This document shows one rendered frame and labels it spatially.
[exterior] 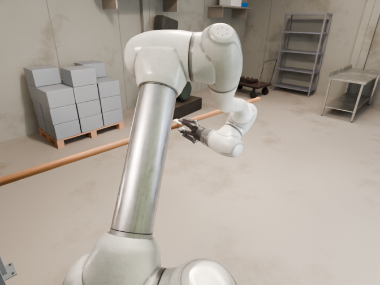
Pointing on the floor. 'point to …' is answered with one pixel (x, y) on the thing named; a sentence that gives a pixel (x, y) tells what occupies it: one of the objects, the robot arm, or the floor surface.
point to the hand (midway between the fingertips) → (178, 124)
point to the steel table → (354, 75)
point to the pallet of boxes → (74, 100)
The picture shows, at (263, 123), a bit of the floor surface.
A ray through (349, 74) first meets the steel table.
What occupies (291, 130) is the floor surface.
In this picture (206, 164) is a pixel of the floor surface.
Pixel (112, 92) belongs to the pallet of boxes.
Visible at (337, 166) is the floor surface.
